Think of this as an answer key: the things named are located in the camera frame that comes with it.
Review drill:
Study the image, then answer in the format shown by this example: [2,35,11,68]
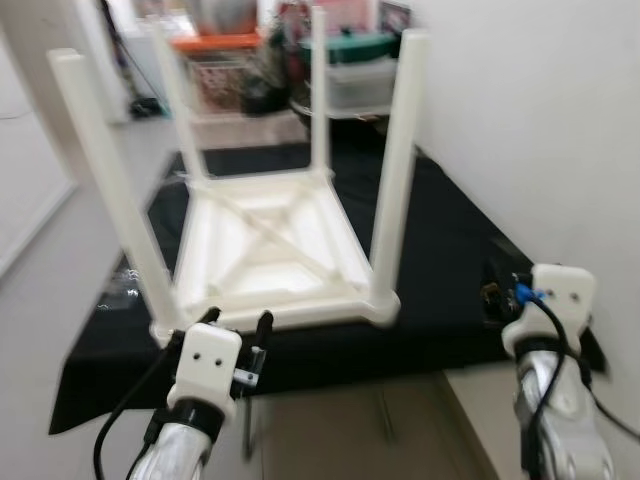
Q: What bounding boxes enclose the black tablecloth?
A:
[47,140,608,436]

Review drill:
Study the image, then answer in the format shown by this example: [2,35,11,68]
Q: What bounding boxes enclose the white plastic table top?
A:
[150,165,403,343]

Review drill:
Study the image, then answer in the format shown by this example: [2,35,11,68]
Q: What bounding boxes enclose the beige patterned bench cloth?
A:
[185,110,313,151]

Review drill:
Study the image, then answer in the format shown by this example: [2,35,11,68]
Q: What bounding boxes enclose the black wok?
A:
[288,92,393,131]

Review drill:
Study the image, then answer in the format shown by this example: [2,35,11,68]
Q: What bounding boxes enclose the black round floor object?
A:
[128,95,163,121]

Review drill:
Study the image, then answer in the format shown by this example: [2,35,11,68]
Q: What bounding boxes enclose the clear plastic storage box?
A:
[325,60,403,113]

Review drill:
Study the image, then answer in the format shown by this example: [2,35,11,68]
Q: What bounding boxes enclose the black bag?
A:
[240,40,306,118]

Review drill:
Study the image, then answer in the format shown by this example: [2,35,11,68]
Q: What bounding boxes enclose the storage box with orange lid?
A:
[170,30,269,118]

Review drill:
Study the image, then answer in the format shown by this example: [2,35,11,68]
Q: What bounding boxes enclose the green pot lid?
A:
[325,30,398,64]

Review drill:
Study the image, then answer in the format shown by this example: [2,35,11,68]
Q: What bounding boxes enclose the brown basin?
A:
[188,0,263,36]

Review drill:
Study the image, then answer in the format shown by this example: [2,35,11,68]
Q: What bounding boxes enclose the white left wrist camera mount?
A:
[165,322,245,423]

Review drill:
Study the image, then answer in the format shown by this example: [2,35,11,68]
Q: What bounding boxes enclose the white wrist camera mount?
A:
[165,322,245,423]
[500,263,599,363]

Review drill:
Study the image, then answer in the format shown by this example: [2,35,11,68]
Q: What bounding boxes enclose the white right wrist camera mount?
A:
[500,263,599,363]

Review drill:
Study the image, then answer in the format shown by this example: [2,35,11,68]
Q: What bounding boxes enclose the grey metal table frame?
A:
[240,378,396,463]

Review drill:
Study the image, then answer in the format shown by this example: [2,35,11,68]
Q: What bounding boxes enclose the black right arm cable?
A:
[512,285,640,480]

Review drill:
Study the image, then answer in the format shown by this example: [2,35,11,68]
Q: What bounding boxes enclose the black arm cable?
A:
[92,335,186,480]
[512,285,640,480]

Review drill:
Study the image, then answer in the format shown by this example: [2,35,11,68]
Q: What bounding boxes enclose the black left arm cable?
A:
[92,335,186,480]

